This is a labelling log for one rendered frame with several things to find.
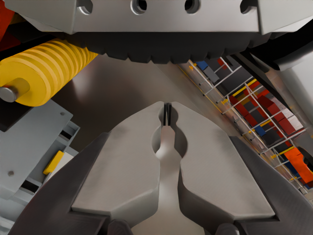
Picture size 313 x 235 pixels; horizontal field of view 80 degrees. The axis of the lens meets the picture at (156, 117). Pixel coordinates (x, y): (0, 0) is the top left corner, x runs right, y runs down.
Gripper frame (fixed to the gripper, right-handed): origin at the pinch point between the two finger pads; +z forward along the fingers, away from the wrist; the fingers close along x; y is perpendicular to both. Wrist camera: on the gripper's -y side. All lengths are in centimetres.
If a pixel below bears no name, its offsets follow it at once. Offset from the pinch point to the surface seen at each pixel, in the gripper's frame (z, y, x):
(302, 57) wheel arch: 21.8, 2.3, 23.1
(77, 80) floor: 96, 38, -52
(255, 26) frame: 7.0, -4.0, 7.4
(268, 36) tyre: 15.5, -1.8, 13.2
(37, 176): 23, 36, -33
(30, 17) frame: 6.8, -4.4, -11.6
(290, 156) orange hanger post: 249, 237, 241
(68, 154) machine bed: 40, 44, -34
